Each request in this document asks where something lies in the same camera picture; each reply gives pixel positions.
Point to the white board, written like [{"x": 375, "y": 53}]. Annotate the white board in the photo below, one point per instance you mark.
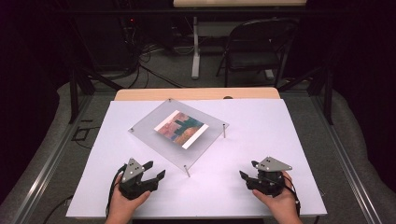
[{"x": 249, "y": 140}]

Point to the person's left hand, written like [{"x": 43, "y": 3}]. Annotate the person's left hand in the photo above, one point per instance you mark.
[{"x": 121, "y": 210}]

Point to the light wooden table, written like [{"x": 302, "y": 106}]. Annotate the light wooden table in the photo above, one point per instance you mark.
[{"x": 193, "y": 93}]

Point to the black metal stand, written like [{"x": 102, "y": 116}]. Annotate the black metal stand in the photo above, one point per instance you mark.
[
  {"x": 74, "y": 93},
  {"x": 327, "y": 93}
]

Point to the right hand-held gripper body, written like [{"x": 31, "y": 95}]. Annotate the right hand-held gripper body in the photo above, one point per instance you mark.
[{"x": 269, "y": 182}]

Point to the person's right hand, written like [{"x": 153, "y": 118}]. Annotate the person's right hand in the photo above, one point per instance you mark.
[{"x": 285, "y": 207}]

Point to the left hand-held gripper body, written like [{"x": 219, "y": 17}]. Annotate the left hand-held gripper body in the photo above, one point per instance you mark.
[{"x": 132, "y": 174}]

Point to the black folding chair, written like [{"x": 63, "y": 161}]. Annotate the black folding chair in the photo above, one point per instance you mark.
[{"x": 252, "y": 59}]

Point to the black horizontal bar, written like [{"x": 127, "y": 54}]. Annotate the black horizontal bar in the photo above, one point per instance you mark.
[{"x": 124, "y": 11}]

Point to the aluminium floor rail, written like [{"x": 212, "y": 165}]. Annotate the aluminium floor rail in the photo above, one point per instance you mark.
[
  {"x": 49, "y": 168},
  {"x": 348, "y": 168}
]

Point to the dark equipment rack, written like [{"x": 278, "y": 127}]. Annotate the dark equipment rack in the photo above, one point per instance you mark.
[{"x": 127, "y": 37}]

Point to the clear acrylic photo frame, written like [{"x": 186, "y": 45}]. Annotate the clear acrylic photo frame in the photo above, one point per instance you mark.
[{"x": 180, "y": 127}]

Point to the white-legged desk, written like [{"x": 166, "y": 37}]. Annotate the white-legged desk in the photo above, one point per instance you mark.
[{"x": 195, "y": 62}]

